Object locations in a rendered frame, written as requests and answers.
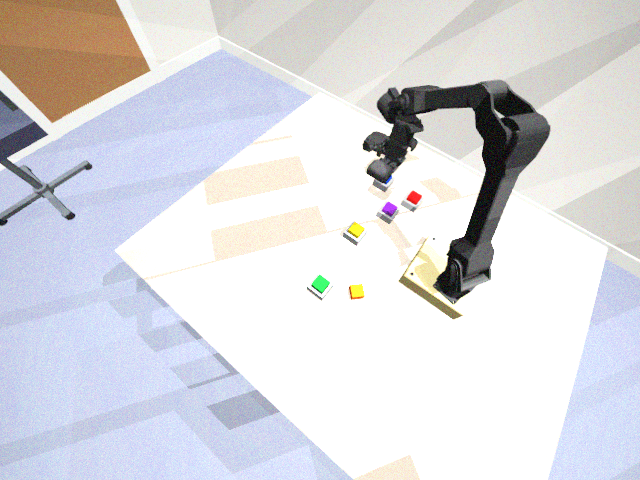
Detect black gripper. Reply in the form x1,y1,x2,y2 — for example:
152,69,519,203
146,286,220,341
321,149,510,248
366,134,418,183

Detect blue button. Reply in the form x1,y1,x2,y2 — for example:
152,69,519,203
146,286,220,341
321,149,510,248
372,176,395,192

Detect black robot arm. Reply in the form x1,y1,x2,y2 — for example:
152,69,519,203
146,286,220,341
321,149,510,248
377,79,551,304

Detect red button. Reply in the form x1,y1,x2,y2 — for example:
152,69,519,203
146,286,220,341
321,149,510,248
400,190,424,213

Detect green button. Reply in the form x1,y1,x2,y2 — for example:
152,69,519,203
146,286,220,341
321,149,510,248
307,272,334,301

